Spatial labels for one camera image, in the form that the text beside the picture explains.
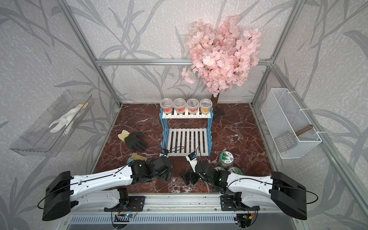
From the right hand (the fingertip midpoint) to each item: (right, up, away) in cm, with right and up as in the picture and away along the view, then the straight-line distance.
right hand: (185, 169), depth 79 cm
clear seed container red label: (-9, +36, -5) cm, 37 cm away
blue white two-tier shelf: (-1, +18, +21) cm, 27 cm away
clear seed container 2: (+4, +36, -5) cm, 37 cm away
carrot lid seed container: (+28, 0, -2) cm, 28 cm away
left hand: (-10, -1, 0) cm, 10 cm away
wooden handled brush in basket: (+55, +24, -15) cm, 62 cm away
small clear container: (+11, +36, -4) cm, 38 cm away
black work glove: (-34, +13, +17) cm, 40 cm away
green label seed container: (+23, +5, +2) cm, 24 cm away
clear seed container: (-3, +36, -5) cm, 36 cm away
